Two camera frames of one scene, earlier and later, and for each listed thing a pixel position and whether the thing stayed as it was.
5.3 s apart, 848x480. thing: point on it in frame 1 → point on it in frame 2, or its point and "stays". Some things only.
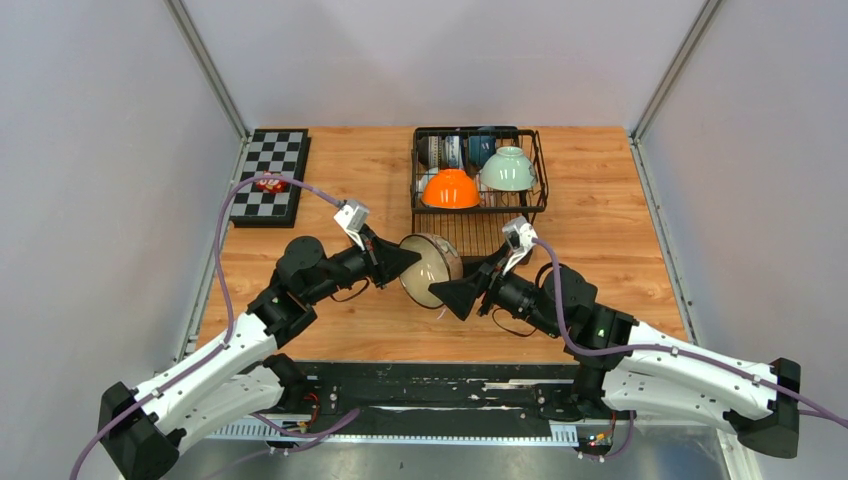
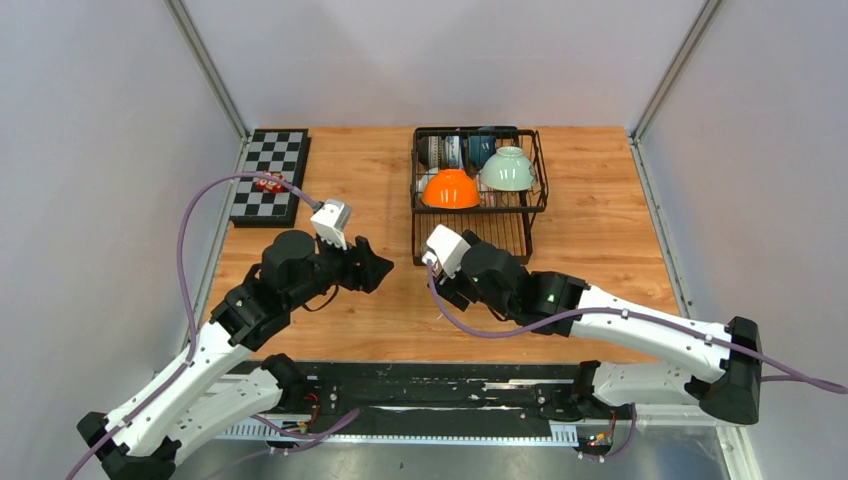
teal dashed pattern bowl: x=431 y=171 stays
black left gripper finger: x=391 y=259 → x=362 y=250
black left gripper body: x=351 y=265 stays
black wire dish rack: x=469 y=182 stays
